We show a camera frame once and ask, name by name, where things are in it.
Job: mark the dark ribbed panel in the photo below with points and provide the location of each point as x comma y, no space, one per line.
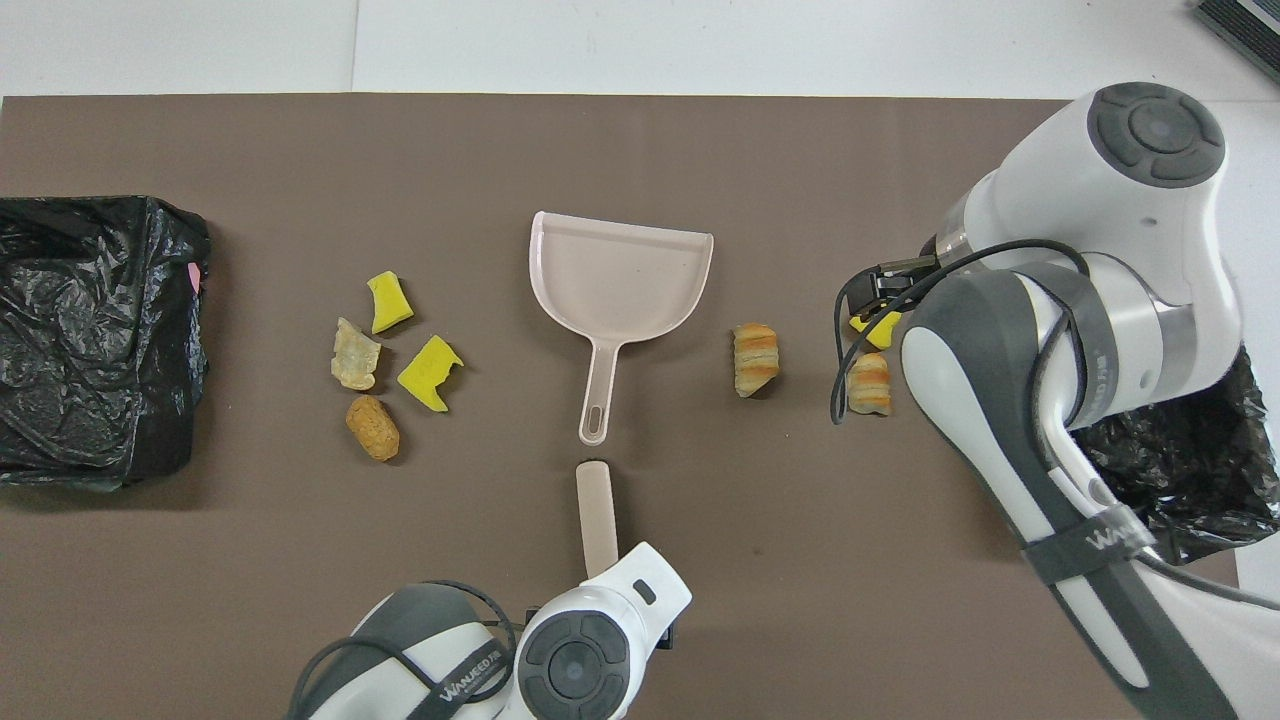
1240,25

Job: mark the beige brush black bristles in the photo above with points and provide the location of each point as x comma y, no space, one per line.
597,510

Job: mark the brown table mat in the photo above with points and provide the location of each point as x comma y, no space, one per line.
600,150

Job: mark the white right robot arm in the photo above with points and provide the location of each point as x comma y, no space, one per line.
1100,200

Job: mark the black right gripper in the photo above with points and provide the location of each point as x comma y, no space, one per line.
915,270

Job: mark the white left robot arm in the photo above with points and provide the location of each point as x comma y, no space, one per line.
590,610

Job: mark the striped croissant bread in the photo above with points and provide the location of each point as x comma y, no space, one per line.
756,360
868,385

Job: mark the yellow sponge piece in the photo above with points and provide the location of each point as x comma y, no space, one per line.
428,375
880,330
388,305

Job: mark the brown oval bread bun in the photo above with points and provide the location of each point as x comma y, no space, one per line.
372,428

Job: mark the pale torn bread piece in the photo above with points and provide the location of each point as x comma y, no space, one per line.
355,358

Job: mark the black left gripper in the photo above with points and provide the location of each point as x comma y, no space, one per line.
672,633

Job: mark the bin with black bag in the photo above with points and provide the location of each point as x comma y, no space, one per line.
1200,470
90,350

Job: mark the pale pink plastic dustpan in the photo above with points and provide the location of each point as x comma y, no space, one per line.
620,280

